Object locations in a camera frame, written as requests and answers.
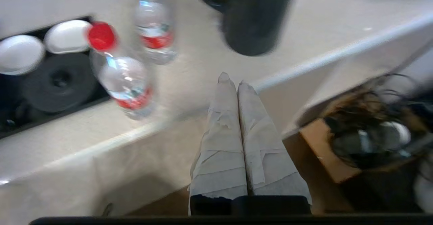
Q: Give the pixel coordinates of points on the brown cardboard box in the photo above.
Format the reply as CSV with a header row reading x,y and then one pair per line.
x,y
321,150

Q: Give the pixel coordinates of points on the dark grey electric kettle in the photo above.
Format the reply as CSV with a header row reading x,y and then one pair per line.
x,y
253,22

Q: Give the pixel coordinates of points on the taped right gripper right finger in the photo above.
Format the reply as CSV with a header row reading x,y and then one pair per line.
x,y
267,157

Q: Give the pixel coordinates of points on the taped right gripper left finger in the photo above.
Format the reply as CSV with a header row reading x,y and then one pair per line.
x,y
220,143

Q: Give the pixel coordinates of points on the black round kettle base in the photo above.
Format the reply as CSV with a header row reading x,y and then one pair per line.
x,y
61,83

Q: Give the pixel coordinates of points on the black rectangular serving tray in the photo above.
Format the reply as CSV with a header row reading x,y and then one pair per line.
x,y
13,125

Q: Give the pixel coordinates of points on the white round saucer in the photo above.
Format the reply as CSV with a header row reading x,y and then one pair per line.
x,y
18,54
67,35

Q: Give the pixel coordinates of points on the clear water bottle red cap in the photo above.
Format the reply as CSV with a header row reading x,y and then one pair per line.
x,y
155,32
125,79

